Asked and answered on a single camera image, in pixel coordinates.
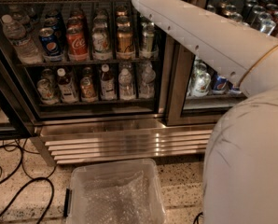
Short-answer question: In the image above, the clear bottle lower right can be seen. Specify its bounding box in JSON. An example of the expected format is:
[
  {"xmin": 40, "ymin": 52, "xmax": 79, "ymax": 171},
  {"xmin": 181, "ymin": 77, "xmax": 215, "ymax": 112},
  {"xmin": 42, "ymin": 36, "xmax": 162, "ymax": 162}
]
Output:
[{"xmin": 139, "ymin": 63, "xmax": 156, "ymax": 99}]

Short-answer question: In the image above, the small clear water bottle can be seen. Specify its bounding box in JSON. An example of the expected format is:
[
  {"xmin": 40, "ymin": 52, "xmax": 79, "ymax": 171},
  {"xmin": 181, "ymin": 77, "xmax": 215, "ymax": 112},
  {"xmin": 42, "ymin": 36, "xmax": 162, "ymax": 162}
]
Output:
[{"xmin": 118, "ymin": 68, "xmax": 136, "ymax": 100}]

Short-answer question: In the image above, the white green can right door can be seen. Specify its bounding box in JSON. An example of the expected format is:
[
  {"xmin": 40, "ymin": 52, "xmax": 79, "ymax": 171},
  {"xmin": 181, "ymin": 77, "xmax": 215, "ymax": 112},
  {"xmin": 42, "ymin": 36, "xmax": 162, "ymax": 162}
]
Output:
[{"xmin": 190, "ymin": 72, "xmax": 211, "ymax": 97}]

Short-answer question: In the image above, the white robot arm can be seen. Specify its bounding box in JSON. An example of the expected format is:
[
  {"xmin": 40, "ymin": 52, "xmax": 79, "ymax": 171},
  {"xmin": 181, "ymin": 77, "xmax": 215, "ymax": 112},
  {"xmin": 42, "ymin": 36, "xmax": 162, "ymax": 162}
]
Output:
[{"xmin": 132, "ymin": 0, "xmax": 278, "ymax": 224}]

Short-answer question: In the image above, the brown tea bottle white label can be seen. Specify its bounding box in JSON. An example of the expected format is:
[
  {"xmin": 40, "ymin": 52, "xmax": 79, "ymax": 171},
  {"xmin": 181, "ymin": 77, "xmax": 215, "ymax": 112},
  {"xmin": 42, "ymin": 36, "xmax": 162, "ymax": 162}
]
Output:
[{"xmin": 57, "ymin": 68, "xmax": 78, "ymax": 104}]

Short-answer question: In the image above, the red coca-cola can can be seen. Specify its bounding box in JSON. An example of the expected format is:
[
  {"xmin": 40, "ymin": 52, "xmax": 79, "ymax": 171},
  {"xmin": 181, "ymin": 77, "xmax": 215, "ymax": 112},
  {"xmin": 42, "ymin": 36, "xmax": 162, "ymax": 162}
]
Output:
[{"xmin": 66, "ymin": 27, "xmax": 89, "ymax": 61}]

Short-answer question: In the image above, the gold soda can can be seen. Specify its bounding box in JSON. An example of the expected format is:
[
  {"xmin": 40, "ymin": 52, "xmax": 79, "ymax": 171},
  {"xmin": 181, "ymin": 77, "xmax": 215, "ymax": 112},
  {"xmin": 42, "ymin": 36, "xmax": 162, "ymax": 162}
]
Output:
[{"xmin": 117, "ymin": 26, "xmax": 135, "ymax": 59}]

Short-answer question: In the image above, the black cable bundle bottom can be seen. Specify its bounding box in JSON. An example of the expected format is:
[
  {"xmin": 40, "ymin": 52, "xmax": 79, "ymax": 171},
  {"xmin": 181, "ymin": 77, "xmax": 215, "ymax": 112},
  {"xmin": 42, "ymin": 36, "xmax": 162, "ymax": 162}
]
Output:
[{"xmin": 192, "ymin": 212, "xmax": 204, "ymax": 224}]

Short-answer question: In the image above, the black floor cable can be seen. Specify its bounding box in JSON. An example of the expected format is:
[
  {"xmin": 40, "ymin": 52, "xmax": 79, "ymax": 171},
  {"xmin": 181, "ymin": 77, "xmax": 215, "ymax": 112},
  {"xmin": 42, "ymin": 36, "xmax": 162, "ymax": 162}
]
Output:
[{"xmin": 0, "ymin": 138, "xmax": 57, "ymax": 224}]

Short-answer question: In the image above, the left pepsi can right door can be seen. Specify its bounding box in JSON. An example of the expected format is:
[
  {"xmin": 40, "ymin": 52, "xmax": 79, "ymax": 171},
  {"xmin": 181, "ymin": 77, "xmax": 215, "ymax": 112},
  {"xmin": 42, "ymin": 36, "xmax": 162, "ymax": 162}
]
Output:
[{"xmin": 212, "ymin": 74, "xmax": 228, "ymax": 94}]

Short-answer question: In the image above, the bubble wrap sheet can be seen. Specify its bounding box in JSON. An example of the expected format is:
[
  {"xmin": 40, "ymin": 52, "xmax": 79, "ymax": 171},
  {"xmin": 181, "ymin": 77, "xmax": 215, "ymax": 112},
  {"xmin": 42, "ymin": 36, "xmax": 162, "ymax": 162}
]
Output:
[{"xmin": 85, "ymin": 171, "xmax": 152, "ymax": 224}]

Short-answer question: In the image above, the pepsi can door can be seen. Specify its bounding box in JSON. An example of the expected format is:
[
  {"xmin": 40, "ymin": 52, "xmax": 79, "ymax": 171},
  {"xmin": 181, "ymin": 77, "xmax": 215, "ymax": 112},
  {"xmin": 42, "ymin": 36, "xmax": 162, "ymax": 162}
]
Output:
[
  {"xmin": 212, "ymin": 74, "xmax": 228, "ymax": 94},
  {"xmin": 229, "ymin": 83, "xmax": 242, "ymax": 94}
]

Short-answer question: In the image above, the silver green soda can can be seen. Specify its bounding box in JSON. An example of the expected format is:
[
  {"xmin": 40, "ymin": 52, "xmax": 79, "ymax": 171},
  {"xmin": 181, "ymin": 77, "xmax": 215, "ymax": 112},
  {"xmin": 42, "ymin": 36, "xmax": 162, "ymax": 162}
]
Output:
[{"xmin": 140, "ymin": 24, "xmax": 157, "ymax": 58}]

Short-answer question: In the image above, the dark juice bottle white cap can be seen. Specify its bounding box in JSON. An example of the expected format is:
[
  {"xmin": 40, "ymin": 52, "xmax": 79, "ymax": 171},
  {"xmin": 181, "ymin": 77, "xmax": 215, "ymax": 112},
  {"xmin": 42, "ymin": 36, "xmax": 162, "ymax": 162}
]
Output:
[{"xmin": 101, "ymin": 64, "xmax": 116, "ymax": 100}]

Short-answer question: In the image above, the green white soda can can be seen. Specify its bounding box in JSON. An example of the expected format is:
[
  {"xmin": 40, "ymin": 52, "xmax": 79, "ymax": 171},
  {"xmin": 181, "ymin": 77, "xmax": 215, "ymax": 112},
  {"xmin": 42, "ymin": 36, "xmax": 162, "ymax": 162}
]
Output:
[{"xmin": 92, "ymin": 28, "xmax": 112, "ymax": 60}]

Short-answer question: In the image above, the green label can lower shelf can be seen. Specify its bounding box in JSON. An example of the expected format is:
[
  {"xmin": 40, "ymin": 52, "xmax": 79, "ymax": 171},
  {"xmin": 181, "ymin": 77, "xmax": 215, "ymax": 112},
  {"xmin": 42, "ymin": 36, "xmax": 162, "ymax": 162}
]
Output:
[{"xmin": 36, "ymin": 78, "xmax": 59, "ymax": 105}]

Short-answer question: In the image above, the stainless steel glass-door fridge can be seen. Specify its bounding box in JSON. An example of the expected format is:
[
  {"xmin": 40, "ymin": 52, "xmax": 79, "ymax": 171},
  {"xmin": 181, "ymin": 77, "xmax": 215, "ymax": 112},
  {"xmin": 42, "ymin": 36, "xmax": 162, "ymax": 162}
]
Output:
[{"xmin": 0, "ymin": 0, "xmax": 278, "ymax": 166}]

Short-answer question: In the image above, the front pepsi can middle shelf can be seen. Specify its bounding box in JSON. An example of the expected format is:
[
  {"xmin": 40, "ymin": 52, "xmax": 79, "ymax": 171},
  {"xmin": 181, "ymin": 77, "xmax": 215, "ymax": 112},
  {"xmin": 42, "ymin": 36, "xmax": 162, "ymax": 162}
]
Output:
[{"xmin": 38, "ymin": 27, "xmax": 62, "ymax": 56}]

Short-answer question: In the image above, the clear plastic storage bin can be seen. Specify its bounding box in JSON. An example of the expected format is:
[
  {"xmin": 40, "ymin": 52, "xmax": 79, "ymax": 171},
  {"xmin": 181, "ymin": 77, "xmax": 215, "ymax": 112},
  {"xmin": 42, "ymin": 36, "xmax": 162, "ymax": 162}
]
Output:
[{"xmin": 64, "ymin": 159, "xmax": 166, "ymax": 224}]

